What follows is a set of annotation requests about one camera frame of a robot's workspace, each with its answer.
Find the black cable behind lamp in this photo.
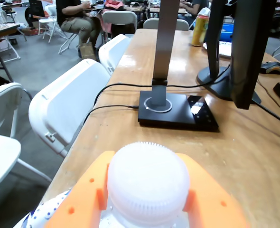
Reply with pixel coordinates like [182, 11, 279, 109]
[92, 64, 231, 110]

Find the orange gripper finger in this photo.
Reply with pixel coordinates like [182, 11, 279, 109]
[175, 152, 249, 228]
[44, 150, 117, 228]

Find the black monitor cable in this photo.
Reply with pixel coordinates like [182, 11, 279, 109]
[250, 98, 280, 128]

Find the grey desk lamp black base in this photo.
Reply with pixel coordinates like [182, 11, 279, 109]
[137, 0, 219, 133]

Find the black lamp power cable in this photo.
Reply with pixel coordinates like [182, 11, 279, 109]
[81, 104, 140, 130]

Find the blue plastic bin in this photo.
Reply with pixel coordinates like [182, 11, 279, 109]
[219, 22, 233, 42]

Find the black computer monitor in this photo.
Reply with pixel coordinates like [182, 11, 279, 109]
[196, 0, 277, 110]

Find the clear water bottle blue label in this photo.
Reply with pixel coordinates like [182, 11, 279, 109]
[99, 142, 192, 228]

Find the small clear water bottle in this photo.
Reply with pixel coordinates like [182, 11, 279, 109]
[0, 0, 8, 28]

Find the black orange computer mouse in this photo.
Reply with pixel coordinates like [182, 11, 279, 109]
[260, 61, 280, 76]

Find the seated man black shirt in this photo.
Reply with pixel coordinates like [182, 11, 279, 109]
[56, 0, 101, 59]

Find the grey folding table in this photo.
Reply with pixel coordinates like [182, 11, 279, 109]
[0, 22, 21, 83]

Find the pink red cloth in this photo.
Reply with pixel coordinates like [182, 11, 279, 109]
[99, 0, 124, 34]

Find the yellow drink can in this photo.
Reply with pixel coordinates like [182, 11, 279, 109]
[191, 14, 208, 47]

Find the person in dark grey shirt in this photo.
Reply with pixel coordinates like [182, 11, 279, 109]
[177, 0, 209, 27]

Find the blue floral paper plate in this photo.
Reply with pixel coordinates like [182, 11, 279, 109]
[13, 189, 71, 228]

